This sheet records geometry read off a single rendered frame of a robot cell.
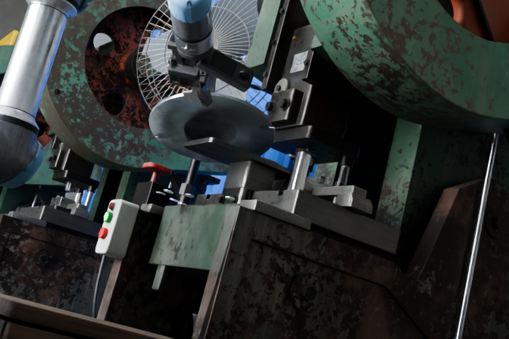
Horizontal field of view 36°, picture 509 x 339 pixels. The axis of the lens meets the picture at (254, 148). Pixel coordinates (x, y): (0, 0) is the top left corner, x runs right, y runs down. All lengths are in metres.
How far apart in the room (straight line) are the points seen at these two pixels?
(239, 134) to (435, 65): 0.48
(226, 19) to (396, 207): 1.10
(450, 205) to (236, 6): 1.22
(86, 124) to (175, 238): 1.31
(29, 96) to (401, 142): 0.88
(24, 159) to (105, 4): 1.61
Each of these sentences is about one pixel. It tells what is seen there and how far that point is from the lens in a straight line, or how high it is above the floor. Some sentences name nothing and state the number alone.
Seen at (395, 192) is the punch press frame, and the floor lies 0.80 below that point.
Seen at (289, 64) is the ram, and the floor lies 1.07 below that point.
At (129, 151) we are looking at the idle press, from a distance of 3.12.
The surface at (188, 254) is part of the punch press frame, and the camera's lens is 1.75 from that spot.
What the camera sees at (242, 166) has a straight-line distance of 1.79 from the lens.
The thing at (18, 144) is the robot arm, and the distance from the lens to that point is 1.64.
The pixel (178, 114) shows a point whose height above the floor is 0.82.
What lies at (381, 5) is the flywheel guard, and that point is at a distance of 1.50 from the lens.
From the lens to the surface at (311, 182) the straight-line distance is 1.83.
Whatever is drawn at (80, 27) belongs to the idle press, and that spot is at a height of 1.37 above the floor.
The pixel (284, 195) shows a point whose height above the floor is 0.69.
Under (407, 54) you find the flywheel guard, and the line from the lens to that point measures 1.52.
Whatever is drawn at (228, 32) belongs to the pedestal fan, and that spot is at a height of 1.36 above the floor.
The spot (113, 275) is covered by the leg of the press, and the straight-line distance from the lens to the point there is 1.93.
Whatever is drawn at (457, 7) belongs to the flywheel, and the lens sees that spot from 1.78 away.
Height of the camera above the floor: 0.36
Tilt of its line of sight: 14 degrees up
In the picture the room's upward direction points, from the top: 15 degrees clockwise
